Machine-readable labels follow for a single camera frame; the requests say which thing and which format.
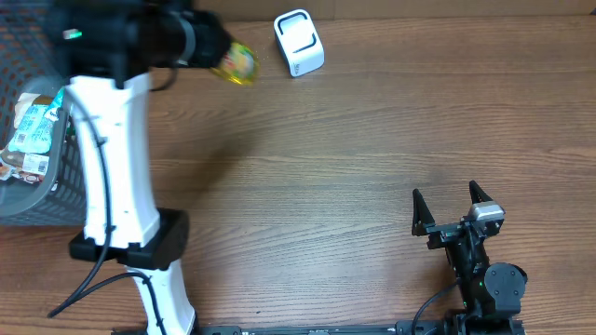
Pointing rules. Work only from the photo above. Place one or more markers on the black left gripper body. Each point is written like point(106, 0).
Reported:
point(203, 51)

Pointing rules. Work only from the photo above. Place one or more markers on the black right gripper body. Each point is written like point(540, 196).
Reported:
point(462, 251)

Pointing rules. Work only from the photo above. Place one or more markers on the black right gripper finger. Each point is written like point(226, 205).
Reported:
point(422, 217)
point(477, 194)

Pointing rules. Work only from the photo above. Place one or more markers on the yellow drink bottle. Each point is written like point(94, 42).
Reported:
point(238, 65)

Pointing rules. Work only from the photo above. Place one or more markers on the teal tissue pack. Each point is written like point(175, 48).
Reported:
point(52, 111)

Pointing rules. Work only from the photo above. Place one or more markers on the teal wet wipes pack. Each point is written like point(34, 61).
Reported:
point(34, 133)

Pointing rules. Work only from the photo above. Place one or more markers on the beige brown snack bag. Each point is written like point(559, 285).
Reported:
point(30, 168)

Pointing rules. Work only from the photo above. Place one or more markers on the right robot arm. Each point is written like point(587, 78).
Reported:
point(491, 292)

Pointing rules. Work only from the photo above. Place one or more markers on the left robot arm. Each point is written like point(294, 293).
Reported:
point(105, 51)

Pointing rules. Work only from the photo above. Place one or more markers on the white barcode scanner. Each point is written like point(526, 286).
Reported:
point(299, 42)

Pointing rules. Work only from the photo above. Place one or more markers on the dark grey plastic basket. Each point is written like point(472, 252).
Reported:
point(57, 197)

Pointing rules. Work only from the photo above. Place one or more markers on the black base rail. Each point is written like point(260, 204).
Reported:
point(401, 328)

